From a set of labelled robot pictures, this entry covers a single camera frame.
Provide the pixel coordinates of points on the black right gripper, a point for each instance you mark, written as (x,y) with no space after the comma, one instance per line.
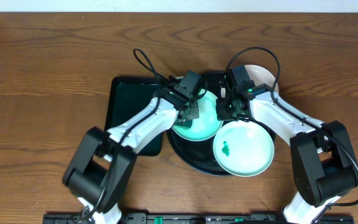
(222,115)

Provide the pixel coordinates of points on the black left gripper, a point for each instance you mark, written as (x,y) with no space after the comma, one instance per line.
(188,113)

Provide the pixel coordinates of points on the green sponge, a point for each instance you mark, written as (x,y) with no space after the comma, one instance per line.
(187,124)

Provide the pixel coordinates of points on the mint green plate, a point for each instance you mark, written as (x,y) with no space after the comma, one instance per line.
(244,149)
(207,125)

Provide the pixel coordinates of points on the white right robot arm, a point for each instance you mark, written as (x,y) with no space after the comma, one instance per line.
(323,161)

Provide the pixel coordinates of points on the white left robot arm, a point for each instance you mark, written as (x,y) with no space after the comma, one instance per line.
(99,170)

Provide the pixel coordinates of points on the rectangular black tray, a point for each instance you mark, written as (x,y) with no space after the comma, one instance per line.
(128,96)

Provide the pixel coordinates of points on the pink plate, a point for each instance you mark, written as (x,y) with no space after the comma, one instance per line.
(258,74)

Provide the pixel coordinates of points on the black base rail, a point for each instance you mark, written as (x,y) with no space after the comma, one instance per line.
(142,218)

